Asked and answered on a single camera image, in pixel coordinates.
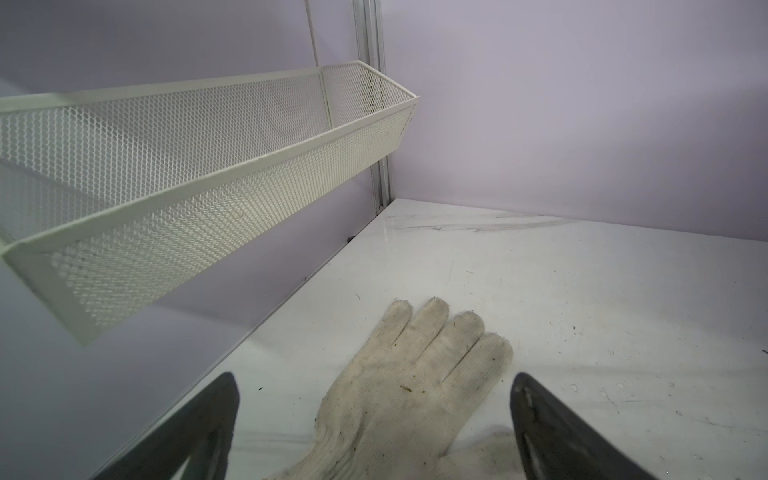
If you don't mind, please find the white work glove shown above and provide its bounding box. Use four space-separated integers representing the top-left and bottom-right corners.
276 297 525 479

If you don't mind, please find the white mesh two-tier shelf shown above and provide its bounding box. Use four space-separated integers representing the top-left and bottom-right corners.
1 61 418 344

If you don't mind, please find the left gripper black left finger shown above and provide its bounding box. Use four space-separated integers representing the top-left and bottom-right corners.
95 372 240 479

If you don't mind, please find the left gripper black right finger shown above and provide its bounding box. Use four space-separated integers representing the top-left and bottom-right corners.
510 372 655 480

